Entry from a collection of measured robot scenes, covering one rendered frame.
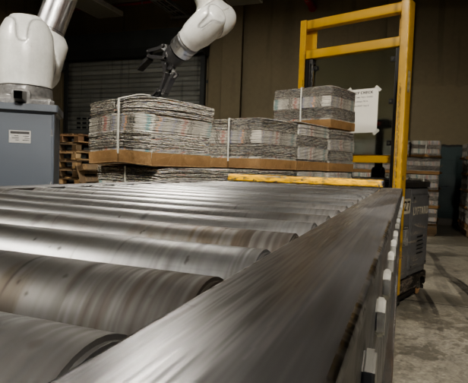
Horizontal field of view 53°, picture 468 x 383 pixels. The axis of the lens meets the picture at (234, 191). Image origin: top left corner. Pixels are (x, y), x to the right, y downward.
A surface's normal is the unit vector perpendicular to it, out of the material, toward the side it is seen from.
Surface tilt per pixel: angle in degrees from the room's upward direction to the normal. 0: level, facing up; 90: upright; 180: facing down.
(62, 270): 22
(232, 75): 90
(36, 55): 88
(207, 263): 41
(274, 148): 90
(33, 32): 75
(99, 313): 59
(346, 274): 0
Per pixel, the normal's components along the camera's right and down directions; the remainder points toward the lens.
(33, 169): 0.27, 0.06
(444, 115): -0.35, 0.04
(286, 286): 0.04, -1.00
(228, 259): -0.15, -0.83
